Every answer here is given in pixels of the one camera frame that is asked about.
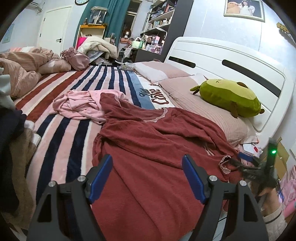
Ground white door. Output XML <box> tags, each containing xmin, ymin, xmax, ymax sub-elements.
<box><xmin>37</xmin><ymin>6</ymin><xmax>72</xmax><ymax>54</ymax></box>

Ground white bed headboard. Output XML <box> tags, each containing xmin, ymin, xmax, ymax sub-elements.
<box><xmin>165</xmin><ymin>37</ymin><xmax>295</xmax><ymax>147</ymax></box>

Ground framed wall picture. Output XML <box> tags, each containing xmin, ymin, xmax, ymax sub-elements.
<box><xmin>224</xmin><ymin>0</ymin><xmax>265</xmax><ymax>22</ymax></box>

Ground teal curtain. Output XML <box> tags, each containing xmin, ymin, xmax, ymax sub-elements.
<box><xmin>73</xmin><ymin>0</ymin><xmax>130</xmax><ymax>46</ymax></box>

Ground dark red fleece garment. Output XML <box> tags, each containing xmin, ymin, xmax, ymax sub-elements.
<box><xmin>92</xmin><ymin>93</ymin><xmax>241</xmax><ymax>240</ymax></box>

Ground glass display case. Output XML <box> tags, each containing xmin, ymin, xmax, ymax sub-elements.
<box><xmin>88</xmin><ymin>6</ymin><xmax>108</xmax><ymax>25</ymax></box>

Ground right forearm cream sweater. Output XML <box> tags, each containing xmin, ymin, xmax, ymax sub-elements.
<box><xmin>263</xmin><ymin>205</ymin><xmax>287</xmax><ymax>241</ymax></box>

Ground pink satin bag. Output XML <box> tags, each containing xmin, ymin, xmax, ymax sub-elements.
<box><xmin>60</xmin><ymin>47</ymin><xmax>90</xmax><ymax>71</ymax></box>

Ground striped fleece bed blanket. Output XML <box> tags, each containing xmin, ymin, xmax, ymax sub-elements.
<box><xmin>16</xmin><ymin>66</ymin><xmax>173</xmax><ymax>203</ymax></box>

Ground pink ribbed pillow near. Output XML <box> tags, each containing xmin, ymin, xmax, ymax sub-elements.
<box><xmin>158</xmin><ymin>74</ymin><xmax>259</xmax><ymax>147</ymax></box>

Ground cream blanket pile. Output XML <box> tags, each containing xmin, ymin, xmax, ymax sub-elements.
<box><xmin>78</xmin><ymin>36</ymin><xmax>118</xmax><ymax>59</ymax></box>

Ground black bookshelf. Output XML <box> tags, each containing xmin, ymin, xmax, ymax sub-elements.
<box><xmin>132</xmin><ymin>0</ymin><xmax>193</xmax><ymax>62</ymax></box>

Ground guitar headstock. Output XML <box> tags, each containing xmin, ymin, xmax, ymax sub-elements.
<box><xmin>276</xmin><ymin>22</ymin><xmax>290</xmax><ymax>35</ymax></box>

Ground green avocado plush toy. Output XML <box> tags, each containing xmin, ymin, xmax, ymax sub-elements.
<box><xmin>190</xmin><ymin>79</ymin><xmax>265</xmax><ymax>118</ymax></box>

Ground person's right hand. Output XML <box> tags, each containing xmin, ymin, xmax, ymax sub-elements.
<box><xmin>259</xmin><ymin>187</ymin><xmax>281</xmax><ymax>216</ymax></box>

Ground dark clothes pile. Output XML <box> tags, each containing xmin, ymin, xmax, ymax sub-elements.
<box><xmin>1</xmin><ymin>68</ymin><xmax>36</xmax><ymax>230</ymax></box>

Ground black camera box green light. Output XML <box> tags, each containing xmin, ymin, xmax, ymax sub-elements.
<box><xmin>264</xmin><ymin>138</ymin><xmax>278</xmax><ymax>188</ymax></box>

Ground wall clock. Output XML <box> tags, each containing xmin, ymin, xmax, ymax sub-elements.
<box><xmin>75</xmin><ymin>0</ymin><xmax>89</xmax><ymax>6</ymax></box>

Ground yellow wooden cabinet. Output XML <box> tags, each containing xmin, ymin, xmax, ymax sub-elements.
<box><xmin>75</xmin><ymin>24</ymin><xmax>107</xmax><ymax>49</ymax></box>

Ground pink pillow far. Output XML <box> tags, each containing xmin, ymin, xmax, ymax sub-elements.
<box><xmin>133</xmin><ymin>61</ymin><xmax>191</xmax><ymax>84</ymax></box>

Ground air conditioner unit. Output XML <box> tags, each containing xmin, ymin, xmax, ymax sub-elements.
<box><xmin>26</xmin><ymin>0</ymin><xmax>46</xmax><ymax>11</ymax></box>

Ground beige pink crumpled duvet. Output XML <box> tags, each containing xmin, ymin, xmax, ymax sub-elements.
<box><xmin>1</xmin><ymin>47</ymin><xmax>72</xmax><ymax>99</ymax></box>

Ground pink crumpled garment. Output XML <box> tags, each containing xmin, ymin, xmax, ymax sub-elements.
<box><xmin>49</xmin><ymin>89</ymin><xmax>128</xmax><ymax>125</ymax></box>

